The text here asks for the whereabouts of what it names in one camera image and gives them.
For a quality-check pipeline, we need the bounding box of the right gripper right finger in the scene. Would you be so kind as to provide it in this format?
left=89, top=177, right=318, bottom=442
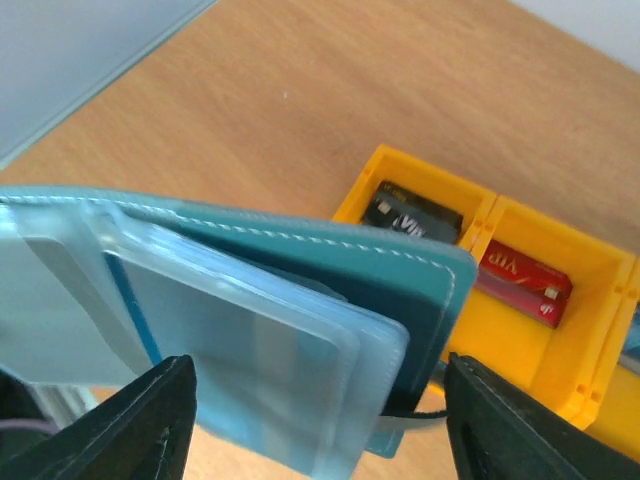
left=444, top=354, right=639, bottom=479

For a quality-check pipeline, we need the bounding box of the blue VIP card stack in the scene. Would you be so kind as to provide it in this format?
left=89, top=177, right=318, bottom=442
left=619, top=313, right=640, bottom=375

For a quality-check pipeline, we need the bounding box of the left yellow bin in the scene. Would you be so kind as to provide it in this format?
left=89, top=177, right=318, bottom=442
left=333, top=145, right=497, bottom=250

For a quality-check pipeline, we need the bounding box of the black VIP card stack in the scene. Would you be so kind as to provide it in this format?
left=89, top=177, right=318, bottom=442
left=361, top=181, right=463, bottom=244

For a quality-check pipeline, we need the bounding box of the middle yellow bin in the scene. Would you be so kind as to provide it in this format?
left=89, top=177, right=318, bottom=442
left=441, top=196, right=636, bottom=430

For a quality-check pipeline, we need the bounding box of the teal leather card holder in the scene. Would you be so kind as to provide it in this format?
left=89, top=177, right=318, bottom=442
left=1, top=186, right=477, bottom=479

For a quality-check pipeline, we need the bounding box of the yellow bin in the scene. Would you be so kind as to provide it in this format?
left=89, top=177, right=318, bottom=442
left=441, top=196, right=636, bottom=430
left=586, top=259, right=639, bottom=461
left=333, top=145, right=497, bottom=250

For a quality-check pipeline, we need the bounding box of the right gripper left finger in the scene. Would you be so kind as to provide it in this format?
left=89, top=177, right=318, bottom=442
left=1, top=355, right=196, bottom=479

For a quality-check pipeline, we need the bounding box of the red VIP card stack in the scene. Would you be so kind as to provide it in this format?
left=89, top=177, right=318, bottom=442
left=476, top=240, right=573, bottom=329

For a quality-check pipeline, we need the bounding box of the right yellow bin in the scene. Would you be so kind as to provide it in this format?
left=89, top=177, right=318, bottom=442
left=586, top=259, right=639, bottom=461

